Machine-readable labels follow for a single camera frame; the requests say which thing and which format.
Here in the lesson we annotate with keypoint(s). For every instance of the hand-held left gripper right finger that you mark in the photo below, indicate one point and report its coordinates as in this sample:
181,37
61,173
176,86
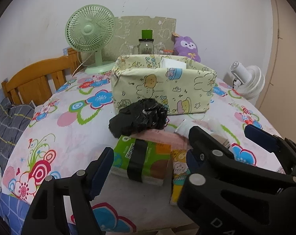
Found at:
190,160

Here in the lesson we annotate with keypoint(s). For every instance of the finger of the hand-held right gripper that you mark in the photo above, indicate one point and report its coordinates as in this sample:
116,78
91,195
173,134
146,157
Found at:
260,134
204,146

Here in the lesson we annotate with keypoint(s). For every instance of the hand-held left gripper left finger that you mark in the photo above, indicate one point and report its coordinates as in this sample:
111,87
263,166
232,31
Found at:
102,173

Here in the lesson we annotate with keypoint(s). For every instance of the yellow cartoon print packet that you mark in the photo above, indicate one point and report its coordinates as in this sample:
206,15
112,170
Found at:
178,171

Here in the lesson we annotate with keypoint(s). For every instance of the clear plastic packet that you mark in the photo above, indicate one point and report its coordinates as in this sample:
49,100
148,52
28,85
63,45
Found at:
220,133

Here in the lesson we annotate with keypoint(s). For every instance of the white packet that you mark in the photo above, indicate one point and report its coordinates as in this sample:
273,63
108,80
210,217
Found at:
184,127

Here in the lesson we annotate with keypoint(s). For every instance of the pink packet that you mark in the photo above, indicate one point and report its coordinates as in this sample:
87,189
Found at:
162,137

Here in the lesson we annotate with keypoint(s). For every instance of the green tissue pack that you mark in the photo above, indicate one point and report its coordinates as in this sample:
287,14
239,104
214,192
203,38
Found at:
150,161

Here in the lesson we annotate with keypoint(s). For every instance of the black plastic bag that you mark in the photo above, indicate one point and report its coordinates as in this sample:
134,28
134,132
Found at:
138,117

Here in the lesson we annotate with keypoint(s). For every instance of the cartoon print fabric storage box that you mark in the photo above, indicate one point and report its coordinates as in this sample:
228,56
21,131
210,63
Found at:
148,88

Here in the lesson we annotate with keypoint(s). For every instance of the floral printed sheet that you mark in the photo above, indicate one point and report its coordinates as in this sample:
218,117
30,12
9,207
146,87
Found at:
64,139

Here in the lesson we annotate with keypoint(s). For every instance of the white circulator fan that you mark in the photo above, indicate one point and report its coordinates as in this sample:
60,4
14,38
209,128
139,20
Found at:
250,78

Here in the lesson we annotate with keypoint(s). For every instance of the beige door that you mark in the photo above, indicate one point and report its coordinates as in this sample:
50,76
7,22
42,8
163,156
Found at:
284,53

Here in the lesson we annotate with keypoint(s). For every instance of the white tissue pack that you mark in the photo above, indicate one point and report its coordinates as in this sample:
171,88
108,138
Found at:
173,63

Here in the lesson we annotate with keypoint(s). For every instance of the blue grid bed sheet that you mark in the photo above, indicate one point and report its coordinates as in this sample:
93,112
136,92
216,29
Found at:
11,213

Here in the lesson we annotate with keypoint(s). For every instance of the purple plush toy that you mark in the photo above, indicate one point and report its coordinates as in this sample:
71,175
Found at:
187,47

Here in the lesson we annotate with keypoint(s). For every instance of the cotton swab tub, orange lid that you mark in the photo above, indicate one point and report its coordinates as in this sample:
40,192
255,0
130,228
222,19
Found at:
168,51

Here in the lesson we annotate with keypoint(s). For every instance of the grey plaid pillow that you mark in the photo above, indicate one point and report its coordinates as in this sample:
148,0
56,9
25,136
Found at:
8,127

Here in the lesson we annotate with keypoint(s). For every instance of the glass jar with black lid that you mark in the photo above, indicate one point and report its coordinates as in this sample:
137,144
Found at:
146,47

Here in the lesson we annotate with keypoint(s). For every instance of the wooden bed headboard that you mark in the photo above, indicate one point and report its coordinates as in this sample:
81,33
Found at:
35,76

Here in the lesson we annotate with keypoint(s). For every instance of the green cup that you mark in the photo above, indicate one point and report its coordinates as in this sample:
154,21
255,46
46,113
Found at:
147,34

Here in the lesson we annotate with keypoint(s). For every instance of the beige printed cardboard panel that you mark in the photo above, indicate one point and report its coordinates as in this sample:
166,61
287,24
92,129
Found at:
128,29

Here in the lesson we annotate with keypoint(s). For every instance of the green desk fan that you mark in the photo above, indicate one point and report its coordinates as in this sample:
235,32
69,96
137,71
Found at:
89,29

